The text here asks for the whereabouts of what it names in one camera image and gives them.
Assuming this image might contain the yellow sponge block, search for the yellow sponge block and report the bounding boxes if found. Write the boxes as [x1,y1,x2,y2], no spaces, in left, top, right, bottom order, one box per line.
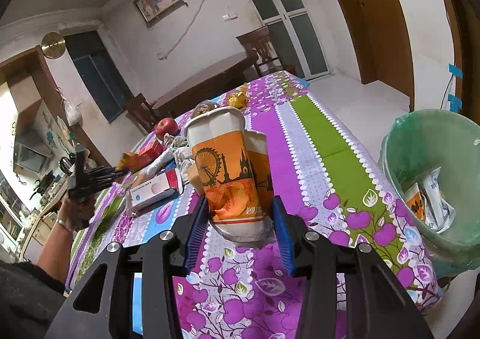
[187,165,204,196]

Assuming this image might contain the wall cable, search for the wall cable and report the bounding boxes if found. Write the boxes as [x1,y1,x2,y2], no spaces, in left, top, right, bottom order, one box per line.
[157,0,228,60]

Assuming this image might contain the person's left forearm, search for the person's left forearm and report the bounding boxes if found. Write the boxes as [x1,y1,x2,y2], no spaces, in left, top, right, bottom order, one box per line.
[37,219,74,284]

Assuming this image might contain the golden foil wrapper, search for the golden foil wrapper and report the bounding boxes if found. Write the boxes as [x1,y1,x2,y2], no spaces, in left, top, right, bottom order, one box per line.
[227,83,248,109]

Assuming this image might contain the brown wooden door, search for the brown wooden door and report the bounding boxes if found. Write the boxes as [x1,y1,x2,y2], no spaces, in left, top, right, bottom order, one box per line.
[444,0,479,123]
[337,0,415,111]

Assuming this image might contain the white alcohol wipes packet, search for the white alcohol wipes packet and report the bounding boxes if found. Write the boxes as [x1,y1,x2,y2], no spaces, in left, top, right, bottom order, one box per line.
[417,167,456,234]

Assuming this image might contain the white glass double door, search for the white glass double door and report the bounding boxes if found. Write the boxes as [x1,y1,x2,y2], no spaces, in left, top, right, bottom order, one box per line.
[250,0,329,80]

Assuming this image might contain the black electric kettle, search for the black electric kettle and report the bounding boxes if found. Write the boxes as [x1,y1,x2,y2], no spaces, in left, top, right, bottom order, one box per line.
[58,153,76,176]

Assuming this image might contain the green lined trash bin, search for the green lined trash bin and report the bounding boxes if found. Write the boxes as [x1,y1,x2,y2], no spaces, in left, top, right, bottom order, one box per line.
[379,110,479,277]

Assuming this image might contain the person's left hand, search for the person's left hand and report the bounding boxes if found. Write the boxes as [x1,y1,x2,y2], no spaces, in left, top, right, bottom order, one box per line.
[57,192,96,232]

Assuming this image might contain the red snack packet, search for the red snack packet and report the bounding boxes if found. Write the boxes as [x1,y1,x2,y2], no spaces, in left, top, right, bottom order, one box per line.
[136,140,164,169]

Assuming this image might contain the hanging white plastic bag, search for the hanging white plastic bag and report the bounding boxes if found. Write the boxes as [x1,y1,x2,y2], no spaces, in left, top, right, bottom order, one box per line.
[56,87,82,127]

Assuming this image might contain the round gold wall clock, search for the round gold wall clock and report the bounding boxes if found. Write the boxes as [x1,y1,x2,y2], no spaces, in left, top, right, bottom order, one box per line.
[40,32,66,59]

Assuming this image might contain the framed wall picture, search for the framed wall picture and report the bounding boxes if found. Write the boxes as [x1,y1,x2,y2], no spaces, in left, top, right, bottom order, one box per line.
[133,0,188,28]

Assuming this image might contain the wooden chair left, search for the wooden chair left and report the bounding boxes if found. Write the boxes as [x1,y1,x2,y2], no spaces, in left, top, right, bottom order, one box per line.
[122,93,160,132]

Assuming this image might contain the yellow snack wrapper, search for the yellow snack wrapper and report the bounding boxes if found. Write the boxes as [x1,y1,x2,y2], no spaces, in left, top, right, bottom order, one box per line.
[115,152,142,172]

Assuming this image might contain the round pastry in plastic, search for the round pastry in plastic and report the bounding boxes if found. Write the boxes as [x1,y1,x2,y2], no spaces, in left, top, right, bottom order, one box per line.
[190,100,221,119]

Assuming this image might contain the crumpled white tissue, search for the crumpled white tissue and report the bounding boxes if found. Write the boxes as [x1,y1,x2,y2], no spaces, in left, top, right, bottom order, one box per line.
[141,133,194,184]

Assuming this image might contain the wooden chair by door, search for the wooden chair by door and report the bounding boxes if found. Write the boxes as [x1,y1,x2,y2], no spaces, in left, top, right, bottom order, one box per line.
[237,26,296,76]

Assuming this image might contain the dark wooden dining table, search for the dark wooden dining table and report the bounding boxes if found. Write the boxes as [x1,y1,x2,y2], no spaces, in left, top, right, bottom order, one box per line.
[153,50,257,118]

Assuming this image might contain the red apple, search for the red apple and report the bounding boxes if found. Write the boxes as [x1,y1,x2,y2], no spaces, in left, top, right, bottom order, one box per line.
[154,117,180,141]

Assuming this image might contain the white red medicine box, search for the white red medicine box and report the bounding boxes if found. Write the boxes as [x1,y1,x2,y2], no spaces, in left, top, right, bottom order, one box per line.
[125,168,183,213]

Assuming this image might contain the floral purple striped tablecloth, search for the floral purple striped tablecloth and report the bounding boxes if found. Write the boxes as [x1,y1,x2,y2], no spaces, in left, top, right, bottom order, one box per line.
[60,72,439,338]

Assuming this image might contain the blue tape strips on wall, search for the blue tape strips on wall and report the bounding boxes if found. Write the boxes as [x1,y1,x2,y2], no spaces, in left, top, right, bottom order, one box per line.
[447,64,463,113]

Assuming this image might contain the dark window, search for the dark window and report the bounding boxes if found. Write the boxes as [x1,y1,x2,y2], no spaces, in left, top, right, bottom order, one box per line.
[65,31,133,123]

